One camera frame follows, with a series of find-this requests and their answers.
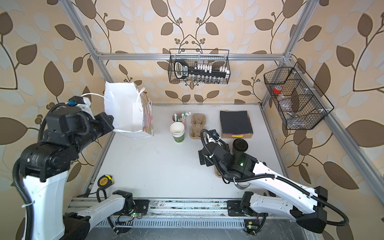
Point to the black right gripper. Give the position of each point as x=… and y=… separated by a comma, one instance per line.
x=201, y=156

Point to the black wire basket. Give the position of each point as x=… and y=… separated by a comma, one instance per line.
x=310, y=105
x=215, y=57

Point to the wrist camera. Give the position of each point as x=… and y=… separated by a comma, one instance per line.
x=83, y=103
x=213, y=136

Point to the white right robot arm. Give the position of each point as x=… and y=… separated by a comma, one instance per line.
x=308, y=206

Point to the grey tape roll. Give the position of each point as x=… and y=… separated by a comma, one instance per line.
x=242, y=186

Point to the black paper coffee cup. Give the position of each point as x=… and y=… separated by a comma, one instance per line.
x=238, y=151

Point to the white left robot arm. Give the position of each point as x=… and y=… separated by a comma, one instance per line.
x=41, y=172

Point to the white paper gift bag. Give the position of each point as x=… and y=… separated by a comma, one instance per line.
x=131, y=109

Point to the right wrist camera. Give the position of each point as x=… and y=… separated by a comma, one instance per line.
x=213, y=136

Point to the stack of paper cups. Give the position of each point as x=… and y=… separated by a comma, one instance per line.
x=178, y=131

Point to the black wire basket centre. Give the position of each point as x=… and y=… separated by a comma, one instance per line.
x=215, y=57

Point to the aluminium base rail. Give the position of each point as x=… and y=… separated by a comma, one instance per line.
x=161, y=213

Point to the black wire basket right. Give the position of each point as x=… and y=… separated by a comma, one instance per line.
x=310, y=105

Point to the yellow tape measure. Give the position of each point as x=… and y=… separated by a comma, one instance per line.
x=105, y=181

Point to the pink cup of sachets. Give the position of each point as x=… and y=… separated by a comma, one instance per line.
x=181, y=117

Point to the cardboard napkin box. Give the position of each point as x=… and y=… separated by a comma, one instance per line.
x=236, y=124

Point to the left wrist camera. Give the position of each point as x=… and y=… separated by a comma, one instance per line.
x=83, y=103

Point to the black socket set rack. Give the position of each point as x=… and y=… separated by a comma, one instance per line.
x=183, y=71

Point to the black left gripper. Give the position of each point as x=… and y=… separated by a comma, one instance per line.
x=107, y=123

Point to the plastic bottle red cap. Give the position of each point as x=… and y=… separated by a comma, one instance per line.
x=284, y=102

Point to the stack of pulp cup carriers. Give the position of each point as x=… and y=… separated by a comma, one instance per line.
x=198, y=122

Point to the pulp cup carrier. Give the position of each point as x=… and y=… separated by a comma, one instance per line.
x=217, y=173

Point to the stack of coloured napkins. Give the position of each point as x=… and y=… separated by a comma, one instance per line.
x=236, y=122

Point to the black cup lid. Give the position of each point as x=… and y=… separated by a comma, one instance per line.
x=240, y=144

